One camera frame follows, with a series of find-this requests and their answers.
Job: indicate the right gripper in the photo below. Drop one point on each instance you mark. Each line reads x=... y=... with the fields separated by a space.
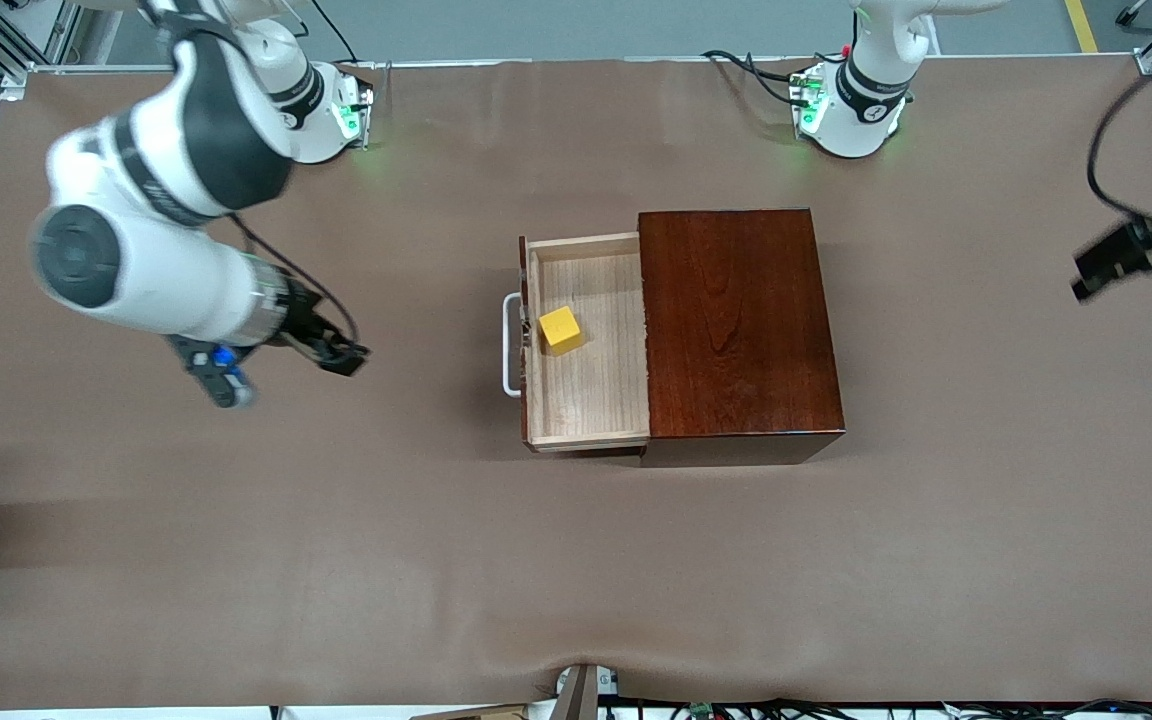
x=304 y=320

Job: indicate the yellow cube block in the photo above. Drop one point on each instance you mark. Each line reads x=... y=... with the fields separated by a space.
x=561 y=330

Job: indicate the light wood drawer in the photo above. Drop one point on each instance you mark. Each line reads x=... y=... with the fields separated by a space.
x=591 y=390

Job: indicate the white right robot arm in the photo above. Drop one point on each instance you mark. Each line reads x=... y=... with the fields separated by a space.
x=166 y=290

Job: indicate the brown table cover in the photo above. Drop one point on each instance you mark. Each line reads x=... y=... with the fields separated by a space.
x=236 y=520

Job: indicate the brown cardboard piece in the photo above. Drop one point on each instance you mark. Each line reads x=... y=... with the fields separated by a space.
x=476 y=713

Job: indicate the dark red wooden cabinet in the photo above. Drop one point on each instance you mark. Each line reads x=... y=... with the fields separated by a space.
x=736 y=330

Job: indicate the camera mount post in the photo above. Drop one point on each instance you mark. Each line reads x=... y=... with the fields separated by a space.
x=576 y=695

